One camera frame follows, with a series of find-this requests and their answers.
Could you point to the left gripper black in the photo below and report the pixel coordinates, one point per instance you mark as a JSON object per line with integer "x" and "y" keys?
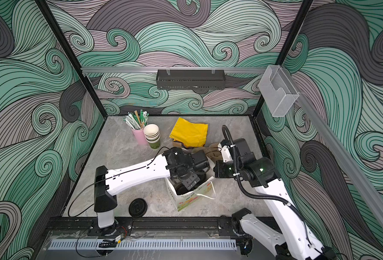
{"x": 191, "y": 183}

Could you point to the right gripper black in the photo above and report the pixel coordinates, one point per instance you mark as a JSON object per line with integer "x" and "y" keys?
{"x": 219, "y": 168}

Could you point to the white paper gift bag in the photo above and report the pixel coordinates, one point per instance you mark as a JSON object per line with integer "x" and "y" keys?
{"x": 182, "y": 198}

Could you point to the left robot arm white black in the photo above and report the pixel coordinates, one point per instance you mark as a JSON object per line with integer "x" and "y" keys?
{"x": 172, "y": 163}

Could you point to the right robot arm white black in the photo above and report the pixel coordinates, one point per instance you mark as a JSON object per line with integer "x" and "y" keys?
{"x": 259, "y": 179}

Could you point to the brown pulp cup carrier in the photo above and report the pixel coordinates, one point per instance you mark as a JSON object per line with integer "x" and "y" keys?
{"x": 213, "y": 152}

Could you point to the yellow napkin stack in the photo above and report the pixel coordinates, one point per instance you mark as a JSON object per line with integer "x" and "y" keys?
{"x": 189, "y": 134}

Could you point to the stack of green paper cups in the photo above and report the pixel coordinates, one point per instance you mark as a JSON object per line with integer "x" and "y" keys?
{"x": 152, "y": 135}

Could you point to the stack of black cup lids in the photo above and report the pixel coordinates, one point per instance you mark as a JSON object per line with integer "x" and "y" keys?
{"x": 138, "y": 208}

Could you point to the pink holder with straws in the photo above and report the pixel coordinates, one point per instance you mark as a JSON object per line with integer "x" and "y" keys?
{"x": 137, "y": 121}

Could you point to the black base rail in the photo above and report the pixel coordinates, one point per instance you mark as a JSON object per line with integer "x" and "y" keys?
{"x": 223, "y": 226}

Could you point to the white slotted cable duct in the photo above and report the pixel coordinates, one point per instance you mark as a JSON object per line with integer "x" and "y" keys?
{"x": 147, "y": 244}

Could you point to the clear acrylic wall holder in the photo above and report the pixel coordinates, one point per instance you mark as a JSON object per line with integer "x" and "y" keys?
{"x": 278, "y": 90}

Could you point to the black wall tray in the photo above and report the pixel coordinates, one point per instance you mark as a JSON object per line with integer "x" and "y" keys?
{"x": 190, "y": 79}

